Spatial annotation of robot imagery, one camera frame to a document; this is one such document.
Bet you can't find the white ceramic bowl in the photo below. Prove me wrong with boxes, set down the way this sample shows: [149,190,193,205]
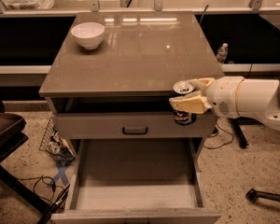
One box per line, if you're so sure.
[71,22,105,49]

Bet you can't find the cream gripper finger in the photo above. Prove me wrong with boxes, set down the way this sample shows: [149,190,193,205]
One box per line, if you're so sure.
[169,91,212,114]
[190,77,215,96]

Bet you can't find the pepsi can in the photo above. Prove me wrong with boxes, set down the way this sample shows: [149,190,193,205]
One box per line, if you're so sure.
[172,80,196,126]

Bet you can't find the black chair leg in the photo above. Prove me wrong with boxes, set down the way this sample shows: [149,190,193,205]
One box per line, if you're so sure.
[245,189,280,203]

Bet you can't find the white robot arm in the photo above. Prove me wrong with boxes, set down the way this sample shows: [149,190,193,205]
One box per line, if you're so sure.
[169,76,280,131]

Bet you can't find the wire mesh basket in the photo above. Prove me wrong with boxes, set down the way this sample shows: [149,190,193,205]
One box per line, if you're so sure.
[39,119,75,165]

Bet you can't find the black table leg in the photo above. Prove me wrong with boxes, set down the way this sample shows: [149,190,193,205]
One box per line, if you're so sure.
[230,119,248,149]

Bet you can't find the black cart on left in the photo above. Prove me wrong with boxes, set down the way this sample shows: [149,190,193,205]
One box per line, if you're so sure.
[0,100,49,214]

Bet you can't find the grey drawer cabinet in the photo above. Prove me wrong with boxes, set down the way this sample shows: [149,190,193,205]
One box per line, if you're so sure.
[38,10,232,224]

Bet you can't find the clear plastic water bottle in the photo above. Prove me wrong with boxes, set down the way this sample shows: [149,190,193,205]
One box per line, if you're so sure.
[216,43,228,63]

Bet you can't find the black floor cable left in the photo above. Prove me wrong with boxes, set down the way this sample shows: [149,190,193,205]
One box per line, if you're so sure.
[16,175,71,224]

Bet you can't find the black drawer handle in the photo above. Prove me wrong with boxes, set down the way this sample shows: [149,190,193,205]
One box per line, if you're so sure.
[122,127,148,135]

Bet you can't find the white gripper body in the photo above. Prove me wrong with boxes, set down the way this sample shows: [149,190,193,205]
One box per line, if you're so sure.
[206,77,245,119]

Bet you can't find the black floor cable right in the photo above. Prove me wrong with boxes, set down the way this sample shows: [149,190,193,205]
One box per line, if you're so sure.
[203,119,235,151]

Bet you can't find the blue tape cross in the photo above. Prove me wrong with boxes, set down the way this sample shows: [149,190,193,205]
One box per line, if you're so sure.
[48,161,73,187]

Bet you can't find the open middle drawer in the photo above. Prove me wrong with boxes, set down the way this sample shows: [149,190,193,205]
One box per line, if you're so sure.
[51,138,221,224]

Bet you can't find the black floor cable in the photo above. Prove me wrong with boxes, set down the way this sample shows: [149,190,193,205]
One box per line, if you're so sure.
[203,119,235,151]
[16,175,71,224]

